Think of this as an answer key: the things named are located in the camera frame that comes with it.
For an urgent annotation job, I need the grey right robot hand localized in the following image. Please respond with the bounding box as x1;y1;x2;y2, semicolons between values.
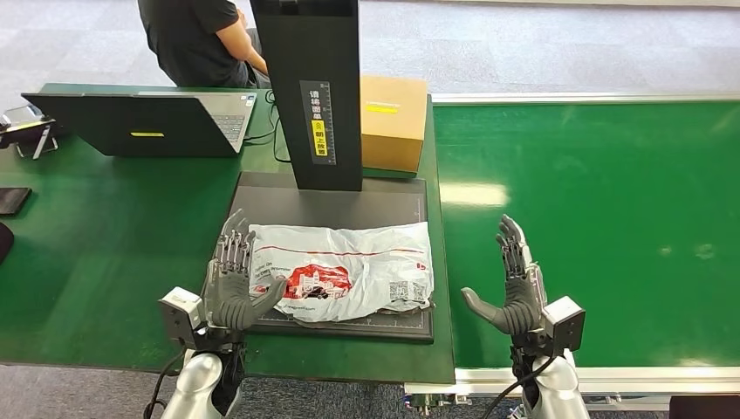
460;214;548;339

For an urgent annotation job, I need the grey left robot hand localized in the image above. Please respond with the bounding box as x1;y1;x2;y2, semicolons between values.
202;209;289;333

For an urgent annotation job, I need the white red plastic package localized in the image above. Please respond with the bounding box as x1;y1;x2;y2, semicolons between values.
248;221;435;325

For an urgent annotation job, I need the green belt conveyor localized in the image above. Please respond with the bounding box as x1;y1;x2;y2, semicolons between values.
403;92;740;417

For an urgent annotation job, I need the black inbound scanner machine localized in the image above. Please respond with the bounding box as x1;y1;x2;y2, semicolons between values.
227;0;436;345

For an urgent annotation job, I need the brown cardboard delivery box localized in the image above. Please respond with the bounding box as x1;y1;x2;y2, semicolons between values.
359;75;429;174

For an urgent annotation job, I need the black laptop yellow sticker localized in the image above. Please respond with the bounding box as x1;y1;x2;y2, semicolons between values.
21;90;259;159

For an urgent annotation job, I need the black case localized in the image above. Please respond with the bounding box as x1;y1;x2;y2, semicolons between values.
669;395;740;419

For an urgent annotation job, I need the black rounded object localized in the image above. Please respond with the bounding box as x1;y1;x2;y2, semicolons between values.
0;222;16;266

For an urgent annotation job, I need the black phone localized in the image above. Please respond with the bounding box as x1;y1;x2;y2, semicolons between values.
0;187;33;217

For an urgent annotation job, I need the person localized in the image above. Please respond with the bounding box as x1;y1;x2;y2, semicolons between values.
136;0;272;90

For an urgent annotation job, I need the tablet on metal stand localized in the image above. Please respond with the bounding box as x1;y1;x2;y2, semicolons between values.
0;105;59;161

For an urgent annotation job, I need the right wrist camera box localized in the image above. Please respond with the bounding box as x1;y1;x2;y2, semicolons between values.
539;295;586;357

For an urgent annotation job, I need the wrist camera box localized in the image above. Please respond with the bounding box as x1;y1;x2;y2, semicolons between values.
539;295;586;357
158;286;208;352

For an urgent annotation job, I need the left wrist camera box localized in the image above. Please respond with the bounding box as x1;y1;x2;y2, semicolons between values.
158;286;208;352

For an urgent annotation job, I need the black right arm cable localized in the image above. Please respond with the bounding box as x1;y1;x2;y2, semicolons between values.
479;354;558;419

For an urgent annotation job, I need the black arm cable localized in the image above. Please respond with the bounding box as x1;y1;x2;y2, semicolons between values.
142;347;188;419
479;354;558;419

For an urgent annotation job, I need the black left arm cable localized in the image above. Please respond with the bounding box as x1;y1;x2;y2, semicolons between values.
142;347;188;419

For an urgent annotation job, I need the black table cable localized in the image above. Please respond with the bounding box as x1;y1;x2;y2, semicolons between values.
243;118;278;145
264;89;292;164

